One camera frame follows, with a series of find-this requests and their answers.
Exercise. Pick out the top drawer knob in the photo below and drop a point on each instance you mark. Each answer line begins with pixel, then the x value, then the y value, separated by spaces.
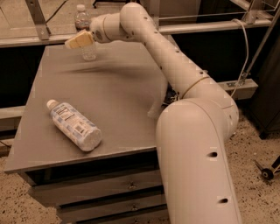
pixel 132 185

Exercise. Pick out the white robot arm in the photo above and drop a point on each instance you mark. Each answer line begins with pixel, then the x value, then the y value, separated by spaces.
pixel 191 132

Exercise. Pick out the grey drawer cabinet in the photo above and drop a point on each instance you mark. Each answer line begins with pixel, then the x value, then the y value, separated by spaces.
pixel 121 92

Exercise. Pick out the middle drawer knob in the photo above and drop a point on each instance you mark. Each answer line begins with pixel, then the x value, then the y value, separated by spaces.
pixel 134 208

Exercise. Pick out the drawer knob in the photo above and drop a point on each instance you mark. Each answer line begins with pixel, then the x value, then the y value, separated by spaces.
pixel 134 208
pixel 132 185

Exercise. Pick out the black caster wheel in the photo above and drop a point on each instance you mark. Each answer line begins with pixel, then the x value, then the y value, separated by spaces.
pixel 265 172

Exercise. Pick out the blue plastic bottle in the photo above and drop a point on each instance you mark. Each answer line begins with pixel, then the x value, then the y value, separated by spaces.
pixel 74 125

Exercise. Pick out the clear water bottle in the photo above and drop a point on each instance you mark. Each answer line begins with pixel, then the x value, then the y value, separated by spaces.
pixel 82 23

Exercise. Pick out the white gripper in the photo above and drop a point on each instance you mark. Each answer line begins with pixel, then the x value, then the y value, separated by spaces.
pixel 96 29

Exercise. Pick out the metal railing frame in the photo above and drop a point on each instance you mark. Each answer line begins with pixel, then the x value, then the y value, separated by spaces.
pixel 142 28

